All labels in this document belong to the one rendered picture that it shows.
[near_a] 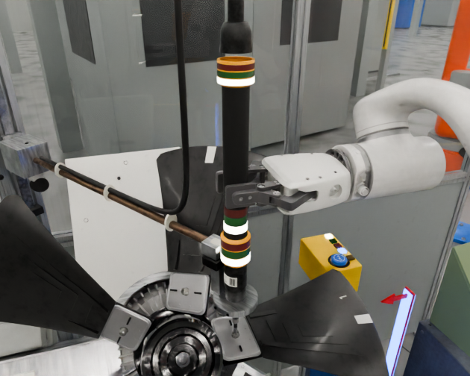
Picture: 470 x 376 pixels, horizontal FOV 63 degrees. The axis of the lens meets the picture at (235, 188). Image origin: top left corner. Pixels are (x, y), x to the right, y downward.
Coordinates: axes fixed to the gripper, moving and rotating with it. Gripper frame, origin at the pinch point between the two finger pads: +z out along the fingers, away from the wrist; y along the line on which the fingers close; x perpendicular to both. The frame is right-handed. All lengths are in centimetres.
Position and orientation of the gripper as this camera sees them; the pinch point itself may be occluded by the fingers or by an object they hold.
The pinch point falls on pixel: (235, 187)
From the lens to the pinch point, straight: 51.4
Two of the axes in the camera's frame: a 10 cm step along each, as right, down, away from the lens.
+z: -9.5, 1.3, -2.7
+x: 0.1, -8.9, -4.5
